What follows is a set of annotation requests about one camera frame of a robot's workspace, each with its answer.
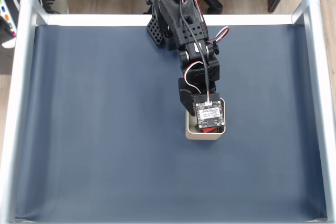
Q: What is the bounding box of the square metal tin container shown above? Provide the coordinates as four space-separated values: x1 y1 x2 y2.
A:
185 97 226 141

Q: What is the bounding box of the grey box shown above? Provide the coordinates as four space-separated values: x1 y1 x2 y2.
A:
43 0 70 15

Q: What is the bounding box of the black camera cable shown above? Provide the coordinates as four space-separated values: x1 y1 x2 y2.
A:
179 0 211 102

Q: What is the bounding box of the white red gripper servo wire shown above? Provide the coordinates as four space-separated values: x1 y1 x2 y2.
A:
184 61 205 94

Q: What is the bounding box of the white red wrist servo wire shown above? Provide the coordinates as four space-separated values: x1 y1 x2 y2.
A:
205 26 230 44

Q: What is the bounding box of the red cube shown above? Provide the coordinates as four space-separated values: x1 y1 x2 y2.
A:
200 127 222 134

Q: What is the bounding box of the camera circuit board with mount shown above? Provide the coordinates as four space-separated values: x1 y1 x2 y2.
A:
193 93 223 130

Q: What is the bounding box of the white device with coloured buttons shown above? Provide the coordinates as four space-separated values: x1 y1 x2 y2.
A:
0 0 20 49

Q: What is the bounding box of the silver table frame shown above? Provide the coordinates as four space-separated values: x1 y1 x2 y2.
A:
0 0 336 224

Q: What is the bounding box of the dark blue table mat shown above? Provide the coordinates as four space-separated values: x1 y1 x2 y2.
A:
15 24 328 222

